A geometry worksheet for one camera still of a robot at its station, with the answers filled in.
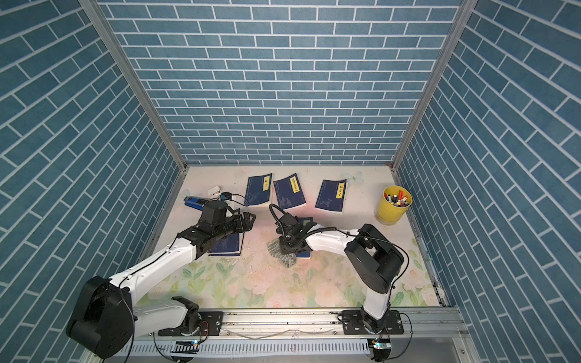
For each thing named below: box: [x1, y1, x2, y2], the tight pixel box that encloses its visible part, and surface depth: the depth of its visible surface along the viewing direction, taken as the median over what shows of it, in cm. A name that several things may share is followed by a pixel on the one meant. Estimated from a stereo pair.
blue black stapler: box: [183, 195, 209, 211], surface depth 104 cm
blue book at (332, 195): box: [314, 178, 348, 215], surface depth 109 cm
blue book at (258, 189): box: [244, 173, 273, 207], surface depth 110 cm
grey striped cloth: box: [266, 238, 297, 268], surface depth 88 cm
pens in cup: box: [383, 190, 410, 208], surface depth 96 cm
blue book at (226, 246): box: [207, 232, 242, 258], surface depth 90 cm
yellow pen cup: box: [376, 185, 414, 226], surface depth 95 cm
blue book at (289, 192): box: [273, 172, 307, 211], surface depth 110 cm
